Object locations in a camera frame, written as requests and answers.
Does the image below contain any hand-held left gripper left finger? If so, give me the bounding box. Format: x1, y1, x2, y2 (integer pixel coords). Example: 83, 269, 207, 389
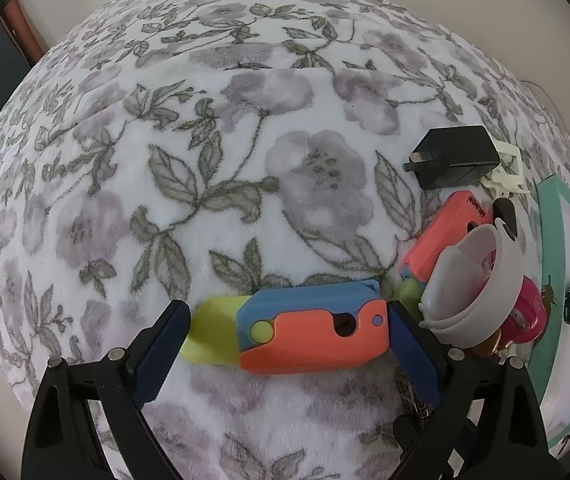
21, 300, 193, 480

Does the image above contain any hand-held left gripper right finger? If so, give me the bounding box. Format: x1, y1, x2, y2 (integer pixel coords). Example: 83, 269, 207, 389
387, 301, 553, 480

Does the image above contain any orange blue toy knife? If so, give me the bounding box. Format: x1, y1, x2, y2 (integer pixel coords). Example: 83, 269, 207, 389
399, 191, 496, 301
181, 280, 390, 376

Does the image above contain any white round case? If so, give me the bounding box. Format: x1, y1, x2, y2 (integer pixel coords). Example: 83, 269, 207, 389
419, 222, 524, 348

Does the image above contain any pink dog figure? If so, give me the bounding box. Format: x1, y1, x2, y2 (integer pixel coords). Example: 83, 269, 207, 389
475, 275, 548, 356

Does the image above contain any gold patterned lighter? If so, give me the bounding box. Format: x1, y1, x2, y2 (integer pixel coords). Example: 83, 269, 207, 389
394, 370, 436, 423

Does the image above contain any black power adapter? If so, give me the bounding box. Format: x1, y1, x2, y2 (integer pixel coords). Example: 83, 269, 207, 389
402, 126, 502, 191

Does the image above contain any cream plastic toy piece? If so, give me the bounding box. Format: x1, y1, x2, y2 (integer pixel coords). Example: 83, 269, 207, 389
482, 140, 530, 198

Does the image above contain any floral printed blanket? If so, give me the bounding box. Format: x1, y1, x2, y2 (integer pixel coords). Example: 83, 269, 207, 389
0, 0, 570, 480

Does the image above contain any thin white cable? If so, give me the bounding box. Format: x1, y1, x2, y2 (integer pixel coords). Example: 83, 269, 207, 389
520, 79, 566, 126

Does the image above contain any brown wooden frame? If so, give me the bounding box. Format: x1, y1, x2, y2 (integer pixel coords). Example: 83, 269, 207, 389
2, 0, 48, 66

